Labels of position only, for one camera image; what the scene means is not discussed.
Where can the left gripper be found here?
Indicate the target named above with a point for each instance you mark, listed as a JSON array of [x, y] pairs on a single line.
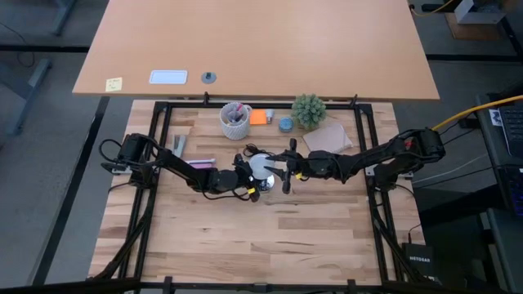
[[241, 175]]

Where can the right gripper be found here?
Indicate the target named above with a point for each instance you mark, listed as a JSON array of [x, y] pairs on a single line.
[[318, 165]]

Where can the clear glass with paper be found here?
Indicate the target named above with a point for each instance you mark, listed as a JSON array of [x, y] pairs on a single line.
[[261, 165]]

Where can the chrome lamp base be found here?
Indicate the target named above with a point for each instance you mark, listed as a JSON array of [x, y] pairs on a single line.
[[267, 184]]

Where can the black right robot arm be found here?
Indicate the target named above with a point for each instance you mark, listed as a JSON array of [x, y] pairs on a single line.
[[388, 155]]

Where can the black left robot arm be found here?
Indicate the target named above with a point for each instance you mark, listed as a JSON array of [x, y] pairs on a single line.
[[175, 163]]

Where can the small white lightbulb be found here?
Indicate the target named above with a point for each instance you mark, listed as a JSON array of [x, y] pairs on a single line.
[[270, 115]]

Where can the white ribbed pen cup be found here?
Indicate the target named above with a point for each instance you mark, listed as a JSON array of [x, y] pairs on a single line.
[[235, 130]]

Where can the orange sticky note pad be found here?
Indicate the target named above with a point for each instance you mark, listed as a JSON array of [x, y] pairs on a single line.
[[258, 117]]

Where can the pink and white stapler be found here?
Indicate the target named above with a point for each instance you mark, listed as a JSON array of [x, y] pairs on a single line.
[[202, 164]]

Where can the green artificial succulent plant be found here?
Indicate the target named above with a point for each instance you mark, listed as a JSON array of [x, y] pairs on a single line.
[[308, 111]]

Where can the pink highlighter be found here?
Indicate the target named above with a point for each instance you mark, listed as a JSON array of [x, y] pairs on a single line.
[[239, 108]]

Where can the beige desk top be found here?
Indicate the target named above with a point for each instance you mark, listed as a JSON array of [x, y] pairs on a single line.
[[261, 45]]

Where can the white rectangular label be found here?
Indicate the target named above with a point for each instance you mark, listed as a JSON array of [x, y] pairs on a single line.
[[168, 77]]

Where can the yellow sticky note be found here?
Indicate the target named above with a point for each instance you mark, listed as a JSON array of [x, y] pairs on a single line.
[[114, 84]]

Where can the cardboard box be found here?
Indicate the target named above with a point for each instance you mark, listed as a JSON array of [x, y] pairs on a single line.
[[470, 32]]

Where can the black laptop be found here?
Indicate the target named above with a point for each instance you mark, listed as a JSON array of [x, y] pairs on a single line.
[[512, 130]]

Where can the black keyboard blue lights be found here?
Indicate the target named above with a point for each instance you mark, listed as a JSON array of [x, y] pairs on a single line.
[[515, 192]]

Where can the grey desk leg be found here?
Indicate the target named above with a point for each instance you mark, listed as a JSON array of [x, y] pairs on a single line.
[[63, 16], [28, 87]]

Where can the grey white device box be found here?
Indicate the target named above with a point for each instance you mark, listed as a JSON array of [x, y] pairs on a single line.
[[474, 14]]

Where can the black aluminium table frame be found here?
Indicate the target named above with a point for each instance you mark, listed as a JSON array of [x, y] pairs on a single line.
[[196, 105]]

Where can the black Netgear switch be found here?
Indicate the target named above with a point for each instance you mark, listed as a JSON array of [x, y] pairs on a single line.
[[418, 259]]

